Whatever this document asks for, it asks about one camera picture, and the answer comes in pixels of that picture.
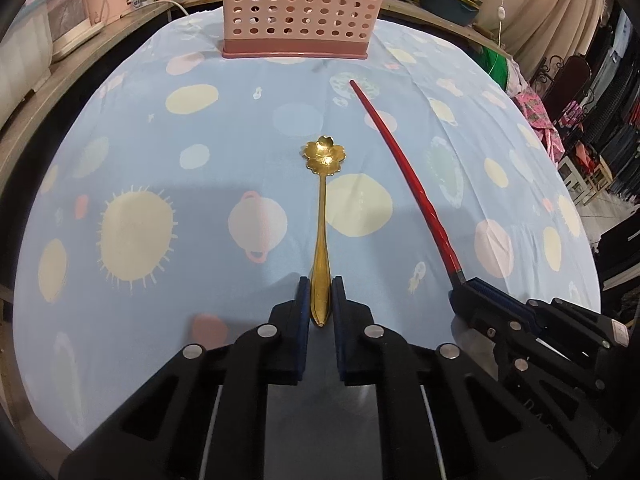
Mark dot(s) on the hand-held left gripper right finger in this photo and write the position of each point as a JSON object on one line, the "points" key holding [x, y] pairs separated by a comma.
{"points": [[340, 330]]}

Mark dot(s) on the green cloth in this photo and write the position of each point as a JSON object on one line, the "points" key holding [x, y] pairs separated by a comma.
{"points": [[500, 65]]}

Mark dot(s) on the gold flower spoon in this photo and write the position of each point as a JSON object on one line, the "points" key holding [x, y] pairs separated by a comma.
{"points": [[324, 155]]}

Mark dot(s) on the dark metal chair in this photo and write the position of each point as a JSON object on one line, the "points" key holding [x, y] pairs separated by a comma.
{"points": [[570, 80]]}

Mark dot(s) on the white ribbed plastic container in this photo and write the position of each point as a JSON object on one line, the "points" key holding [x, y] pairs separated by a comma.
{"points": [[20, 60]]}

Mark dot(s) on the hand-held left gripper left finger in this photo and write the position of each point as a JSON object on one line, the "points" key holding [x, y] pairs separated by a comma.
{"points": [[301, 330]]}

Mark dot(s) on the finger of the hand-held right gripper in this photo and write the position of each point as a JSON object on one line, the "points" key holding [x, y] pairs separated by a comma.
{"points": [[470, 310], [487, 292]]}

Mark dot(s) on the blue patterned tablecloth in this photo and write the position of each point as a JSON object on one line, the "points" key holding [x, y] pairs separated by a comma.
{"points": [[200, 210]]}

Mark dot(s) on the pink patterned cloth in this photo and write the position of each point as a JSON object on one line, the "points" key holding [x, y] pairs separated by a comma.
{"points": [[540, 115]]}

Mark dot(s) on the hanging dark clothes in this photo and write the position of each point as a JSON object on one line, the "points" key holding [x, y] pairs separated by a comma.
{"points": [[617, 135]]}

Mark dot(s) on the pink perforated utensil basket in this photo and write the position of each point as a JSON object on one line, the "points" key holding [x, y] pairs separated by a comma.
{"points": [[300, 20]]}

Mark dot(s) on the beige curtain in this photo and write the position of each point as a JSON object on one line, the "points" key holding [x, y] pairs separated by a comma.
{"points": [[550, 10]]}

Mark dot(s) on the red chopstick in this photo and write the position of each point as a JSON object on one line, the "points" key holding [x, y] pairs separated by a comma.
{"points": [[451, 262]]}

